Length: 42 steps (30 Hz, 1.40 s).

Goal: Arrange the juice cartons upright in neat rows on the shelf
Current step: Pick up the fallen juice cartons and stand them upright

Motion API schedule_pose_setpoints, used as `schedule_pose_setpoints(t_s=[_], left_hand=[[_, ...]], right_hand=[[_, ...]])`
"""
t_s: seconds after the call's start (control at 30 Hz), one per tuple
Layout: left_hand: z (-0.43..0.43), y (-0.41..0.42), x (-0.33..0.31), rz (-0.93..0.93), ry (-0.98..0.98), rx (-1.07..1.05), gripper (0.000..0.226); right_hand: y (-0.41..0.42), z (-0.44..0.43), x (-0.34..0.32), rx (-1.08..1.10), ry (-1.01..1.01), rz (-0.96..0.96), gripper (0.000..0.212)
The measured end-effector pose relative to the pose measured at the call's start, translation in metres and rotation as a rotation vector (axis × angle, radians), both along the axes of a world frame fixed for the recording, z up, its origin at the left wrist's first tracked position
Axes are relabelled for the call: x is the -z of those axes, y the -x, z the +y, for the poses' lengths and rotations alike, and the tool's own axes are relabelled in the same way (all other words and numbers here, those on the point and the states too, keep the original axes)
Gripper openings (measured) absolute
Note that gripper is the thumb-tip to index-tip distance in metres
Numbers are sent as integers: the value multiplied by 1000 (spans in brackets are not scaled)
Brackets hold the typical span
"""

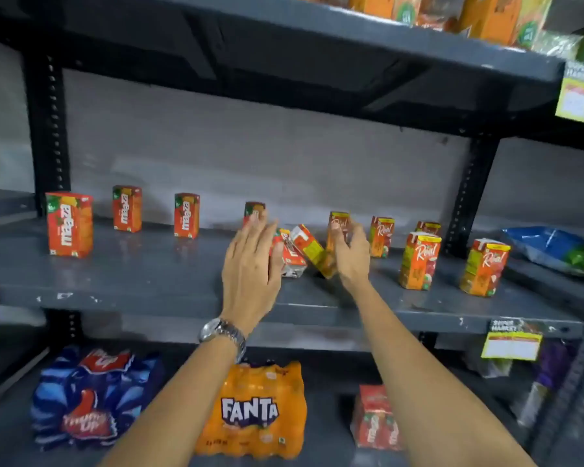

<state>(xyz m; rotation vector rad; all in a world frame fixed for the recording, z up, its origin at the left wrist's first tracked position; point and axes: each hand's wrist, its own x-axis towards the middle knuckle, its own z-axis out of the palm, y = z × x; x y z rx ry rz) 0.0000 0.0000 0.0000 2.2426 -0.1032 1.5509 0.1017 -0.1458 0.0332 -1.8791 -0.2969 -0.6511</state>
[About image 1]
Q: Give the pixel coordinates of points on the person's left hand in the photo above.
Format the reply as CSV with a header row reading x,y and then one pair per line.
x,y
250,277

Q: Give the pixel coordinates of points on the person's right hand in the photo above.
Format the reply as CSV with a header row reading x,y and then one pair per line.
x,y
353,262

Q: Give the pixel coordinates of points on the person's right fingers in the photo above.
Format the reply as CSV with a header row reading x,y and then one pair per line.
x,y
346,238

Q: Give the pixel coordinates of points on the person's left thumb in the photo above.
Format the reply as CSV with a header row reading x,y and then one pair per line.
x,y
277,255

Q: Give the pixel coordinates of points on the orange and yellow juice carton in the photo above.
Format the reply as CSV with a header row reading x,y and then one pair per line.
x,y
314,250
428,227
419,261
381,236
339,221
484,267

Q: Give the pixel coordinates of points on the person's right forearm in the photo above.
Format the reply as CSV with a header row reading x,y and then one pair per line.
x,y
433,384

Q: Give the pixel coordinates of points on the person's left forearm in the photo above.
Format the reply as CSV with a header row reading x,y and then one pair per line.
x,y
175,408

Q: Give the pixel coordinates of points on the red and white juice carton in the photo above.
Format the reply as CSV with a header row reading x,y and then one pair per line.
x,y
292,260

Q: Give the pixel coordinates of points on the silver metal wristwatch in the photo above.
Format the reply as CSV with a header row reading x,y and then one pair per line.
x,y
222,332

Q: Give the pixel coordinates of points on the dark grey metal shelving rack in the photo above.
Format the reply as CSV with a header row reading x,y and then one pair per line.
x,y
151,272

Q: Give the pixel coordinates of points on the orange wrapped soda bottle pack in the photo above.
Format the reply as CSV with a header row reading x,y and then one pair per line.
x,y
258,408

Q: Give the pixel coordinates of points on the red wrapped juice carton pack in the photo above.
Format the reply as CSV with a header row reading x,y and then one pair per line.
x,y
375,418

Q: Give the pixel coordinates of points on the white plastic bag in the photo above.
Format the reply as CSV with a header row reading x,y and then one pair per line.
x,y
489,367

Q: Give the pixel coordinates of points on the blue plastic snack bag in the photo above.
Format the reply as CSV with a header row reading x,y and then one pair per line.
x,y
540,245

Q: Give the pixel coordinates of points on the yellow shelf price label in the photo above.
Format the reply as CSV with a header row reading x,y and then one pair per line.
x,y
580,94
511,341

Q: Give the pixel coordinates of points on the large red juice carton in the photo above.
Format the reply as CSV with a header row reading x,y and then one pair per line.
x,y
69,224

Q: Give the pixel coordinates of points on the blue wrapped soda bottle pack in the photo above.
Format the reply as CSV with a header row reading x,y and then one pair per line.
x,y
95,398

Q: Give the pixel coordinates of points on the tall orange juice carton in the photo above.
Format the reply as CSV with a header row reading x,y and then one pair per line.
x,y
377,4
501,16

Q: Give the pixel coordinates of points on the purple plastic packet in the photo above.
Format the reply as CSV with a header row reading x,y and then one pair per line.
x,y
550,372

